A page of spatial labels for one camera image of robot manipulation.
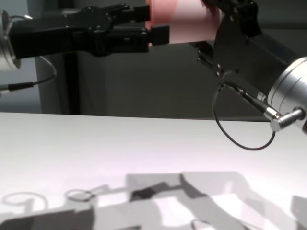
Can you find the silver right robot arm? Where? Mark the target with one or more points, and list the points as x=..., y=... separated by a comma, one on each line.
x=292, y=81

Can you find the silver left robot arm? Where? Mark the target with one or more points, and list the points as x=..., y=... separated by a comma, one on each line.
x=7, y=48

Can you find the grey vertical frame column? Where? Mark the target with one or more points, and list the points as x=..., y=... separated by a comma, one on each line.
x=51, y=100

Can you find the pink plastic cup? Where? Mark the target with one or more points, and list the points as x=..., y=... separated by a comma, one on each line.
x=187, y=21

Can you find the black vertical post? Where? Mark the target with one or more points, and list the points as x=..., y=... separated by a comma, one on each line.
x=70, y=95

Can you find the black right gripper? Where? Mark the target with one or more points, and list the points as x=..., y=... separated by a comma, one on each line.
x=237, y=48

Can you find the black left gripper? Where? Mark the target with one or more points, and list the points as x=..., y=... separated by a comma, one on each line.
x=52, y=36

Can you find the thin grey low rail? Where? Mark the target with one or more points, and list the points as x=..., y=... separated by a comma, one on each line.
x=251, y=119

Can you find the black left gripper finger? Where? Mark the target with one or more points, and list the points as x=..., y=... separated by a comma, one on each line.
x=141, y=14

